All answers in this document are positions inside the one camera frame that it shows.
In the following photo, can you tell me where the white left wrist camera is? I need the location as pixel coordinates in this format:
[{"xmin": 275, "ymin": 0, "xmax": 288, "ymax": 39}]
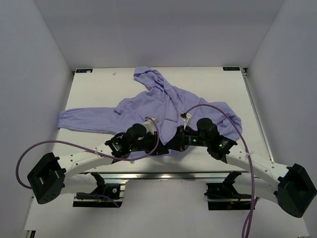
[{"xmin": 143, "ymin": 117, "xmax": 159, "ymax": 134}]

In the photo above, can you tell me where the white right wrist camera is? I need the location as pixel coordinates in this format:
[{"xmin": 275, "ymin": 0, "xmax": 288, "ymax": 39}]
[{"xmin": 180, "ymin": 112, "xmax": 192, "ymax": 129}]

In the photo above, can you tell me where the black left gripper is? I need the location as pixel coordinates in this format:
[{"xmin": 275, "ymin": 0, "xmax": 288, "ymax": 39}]
[{"xmin": 130, "ymin": 131, "xmax": 169, "ymax": 156}]

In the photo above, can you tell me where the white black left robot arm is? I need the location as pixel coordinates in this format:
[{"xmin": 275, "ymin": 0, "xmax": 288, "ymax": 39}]
[{"xmin": 27, "ymin": 121, "xmax": 169, "ymax": 204}]

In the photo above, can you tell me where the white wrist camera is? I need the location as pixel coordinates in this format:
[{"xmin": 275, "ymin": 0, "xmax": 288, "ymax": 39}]
[
  {"xmin": 180, "ymin": 112, "xmax": 192, "ymax": 129},
  {"xmin": 143, "ymin": 117, "xmax": 159, "ymax": 134}
]

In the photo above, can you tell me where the aluminium right side rail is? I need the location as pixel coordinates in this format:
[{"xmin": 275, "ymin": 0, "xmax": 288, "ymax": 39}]
[{"xmin": 240, "ymin": 68, "xmax": 275, "ymax": 162}]

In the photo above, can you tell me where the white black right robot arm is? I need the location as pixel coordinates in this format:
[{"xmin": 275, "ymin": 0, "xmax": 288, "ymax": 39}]
[{"xmin": 166, "ymin": 118, "xmax": 317, "ymax": 218}]

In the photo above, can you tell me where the dark teal corner label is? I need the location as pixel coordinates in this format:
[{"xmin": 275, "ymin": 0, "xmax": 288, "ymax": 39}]
[
  {"xmin": 75, "ymin": 68, "xmax": 93, "ymax": 73},
  {"xmin": 222, "ymin": 66, "xmax": 240, "ymax": 71}
]

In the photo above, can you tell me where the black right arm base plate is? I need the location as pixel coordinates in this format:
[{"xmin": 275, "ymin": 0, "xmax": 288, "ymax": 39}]
[{"xmin": 204, "ymin": 172, "xmax": 251, "ymax": 211}]

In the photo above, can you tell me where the lavender zip-up hooded jacket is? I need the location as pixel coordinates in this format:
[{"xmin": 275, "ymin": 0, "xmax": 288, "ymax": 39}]
[{"xmin": 58, "ymin": 66, "xmax": 242, "ymax": 144}]

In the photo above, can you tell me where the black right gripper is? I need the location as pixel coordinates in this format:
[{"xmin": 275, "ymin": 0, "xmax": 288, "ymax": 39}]
[{"xmin": 164, "ymin": 124, "xmax": 210, "ymax": 152}]

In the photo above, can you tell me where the dark teal corner label left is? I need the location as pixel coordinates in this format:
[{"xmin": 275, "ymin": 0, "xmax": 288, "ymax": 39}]
[{"xmin": 75, "ymin": 68, "xmax": 93, "ymax": 73}]

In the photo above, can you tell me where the dark teal corner label right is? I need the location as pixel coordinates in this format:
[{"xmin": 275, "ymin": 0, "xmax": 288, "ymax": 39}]
[{"xmin": 222, "ymin": 66, "xmax": 240, "ymax": 71}]

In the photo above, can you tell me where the aluminium front table rail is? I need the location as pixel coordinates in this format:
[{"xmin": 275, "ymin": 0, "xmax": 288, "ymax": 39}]
[{"xmin": 84, "ymin": 170, "xmax": 273, "ymax": 181}]

